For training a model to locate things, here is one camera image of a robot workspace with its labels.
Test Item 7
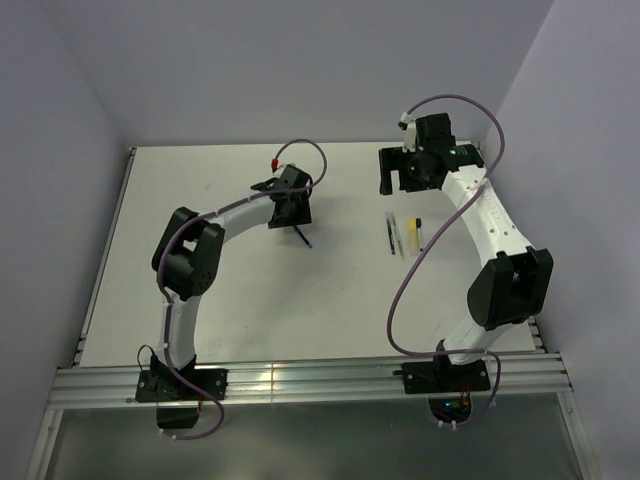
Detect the blue barrel pen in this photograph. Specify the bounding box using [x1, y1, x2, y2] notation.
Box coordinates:
[293, 226, 313, 249]

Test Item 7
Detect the thin white pen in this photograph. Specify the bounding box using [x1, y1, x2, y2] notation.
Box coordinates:
[415, 217, 425, 252]

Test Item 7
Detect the yellow highlighter pen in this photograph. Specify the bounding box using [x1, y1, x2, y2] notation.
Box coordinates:
[408, 217, 420, 256]

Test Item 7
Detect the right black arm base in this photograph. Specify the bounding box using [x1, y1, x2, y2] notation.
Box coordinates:
[393, 356, 491, 428]

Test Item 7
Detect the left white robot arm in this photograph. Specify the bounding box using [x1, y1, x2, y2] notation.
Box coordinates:
[150, 164, 313, 399]

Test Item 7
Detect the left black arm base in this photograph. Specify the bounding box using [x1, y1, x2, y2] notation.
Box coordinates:
[134, 368, 228, 431]

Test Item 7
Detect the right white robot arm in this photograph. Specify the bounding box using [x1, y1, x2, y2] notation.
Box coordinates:
[379, 113, 554, 390]

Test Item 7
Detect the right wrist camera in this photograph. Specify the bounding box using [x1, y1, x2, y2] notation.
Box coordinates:
[398, 112, 417, 152]

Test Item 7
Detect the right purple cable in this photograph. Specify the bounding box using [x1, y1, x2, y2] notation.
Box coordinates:
[388, 93, 506, 427]

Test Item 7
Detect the aluminium rail frame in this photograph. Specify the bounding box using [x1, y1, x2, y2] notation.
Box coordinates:
[28, 143, 601, 479]

